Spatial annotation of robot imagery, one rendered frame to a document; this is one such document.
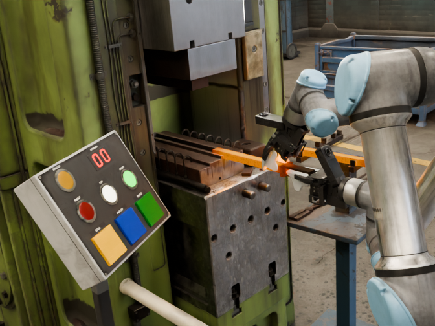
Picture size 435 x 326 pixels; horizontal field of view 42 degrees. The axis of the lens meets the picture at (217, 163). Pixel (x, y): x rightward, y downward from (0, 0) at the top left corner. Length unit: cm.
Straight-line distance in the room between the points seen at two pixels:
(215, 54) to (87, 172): 62
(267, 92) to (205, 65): 49
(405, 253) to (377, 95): 29
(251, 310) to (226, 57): 91
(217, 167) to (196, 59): 37
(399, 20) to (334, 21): 133
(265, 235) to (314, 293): 97
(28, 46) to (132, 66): 39
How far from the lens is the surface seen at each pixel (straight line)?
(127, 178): 149
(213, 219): 182
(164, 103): 229
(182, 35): 170
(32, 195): 132
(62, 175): 134
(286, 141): 164
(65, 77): 170
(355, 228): 212
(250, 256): 201
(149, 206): 150
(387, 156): 109
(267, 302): 217
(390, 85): 109
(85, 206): 135
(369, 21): 1065
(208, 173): 184
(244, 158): 181
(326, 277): 307
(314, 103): 149
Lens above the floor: 161
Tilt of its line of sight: 20 degrees down
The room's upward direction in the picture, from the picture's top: 5 degrees counter-clockwise
